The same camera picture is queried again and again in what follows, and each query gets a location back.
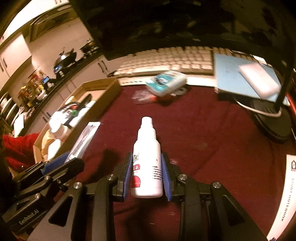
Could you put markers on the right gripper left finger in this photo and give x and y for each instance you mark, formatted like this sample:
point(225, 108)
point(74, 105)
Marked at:
point(123, 173)

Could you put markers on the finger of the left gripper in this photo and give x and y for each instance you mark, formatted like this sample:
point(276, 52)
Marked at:
point(52, 165)

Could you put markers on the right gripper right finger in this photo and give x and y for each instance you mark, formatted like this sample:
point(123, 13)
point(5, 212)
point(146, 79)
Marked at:
point(172, 185)

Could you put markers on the white spray bottle red label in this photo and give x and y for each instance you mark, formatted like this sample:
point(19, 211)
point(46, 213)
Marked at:
point(147, 180)

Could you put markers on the clear plastic blister pack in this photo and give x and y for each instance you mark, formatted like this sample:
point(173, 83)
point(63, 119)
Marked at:
point(83, 141)

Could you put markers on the white pill bottle smooth cap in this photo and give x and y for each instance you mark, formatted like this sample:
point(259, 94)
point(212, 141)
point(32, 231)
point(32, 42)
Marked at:
point(57, 125)

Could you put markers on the black snack packet red crab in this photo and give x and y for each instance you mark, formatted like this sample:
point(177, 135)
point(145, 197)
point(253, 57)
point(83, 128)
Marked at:
point(68, 112)

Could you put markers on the black marker green cap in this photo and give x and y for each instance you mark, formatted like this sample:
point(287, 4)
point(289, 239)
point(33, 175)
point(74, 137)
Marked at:
point(75, 110)

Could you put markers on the teal white tissue pack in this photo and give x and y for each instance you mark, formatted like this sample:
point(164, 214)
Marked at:
point(166, 83)

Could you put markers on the cardboard tray box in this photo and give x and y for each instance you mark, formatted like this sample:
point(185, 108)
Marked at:
point(104, 91)

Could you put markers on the black wok with lid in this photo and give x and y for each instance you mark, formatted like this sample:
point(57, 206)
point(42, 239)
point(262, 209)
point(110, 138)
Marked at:
point(65, 59)

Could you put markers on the blue notebook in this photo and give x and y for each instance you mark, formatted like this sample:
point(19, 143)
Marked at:
point(229, 79)

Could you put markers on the white booklet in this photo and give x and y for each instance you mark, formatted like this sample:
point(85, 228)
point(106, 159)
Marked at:
point(287, 205)

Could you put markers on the white keyboard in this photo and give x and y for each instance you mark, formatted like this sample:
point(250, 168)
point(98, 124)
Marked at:
point(188, 60)

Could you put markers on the black TCL monitor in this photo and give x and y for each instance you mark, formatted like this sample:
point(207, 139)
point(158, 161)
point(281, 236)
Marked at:
point(120, 28)

